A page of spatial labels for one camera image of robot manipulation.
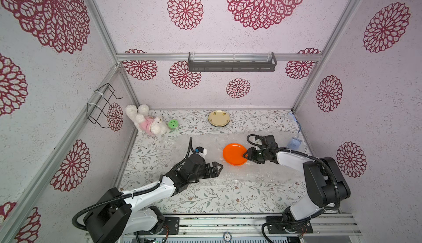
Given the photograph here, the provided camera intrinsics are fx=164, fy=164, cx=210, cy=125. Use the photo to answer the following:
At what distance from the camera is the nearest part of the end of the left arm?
61cm

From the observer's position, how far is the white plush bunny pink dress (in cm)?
99

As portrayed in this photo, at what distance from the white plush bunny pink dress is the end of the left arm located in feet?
1.26
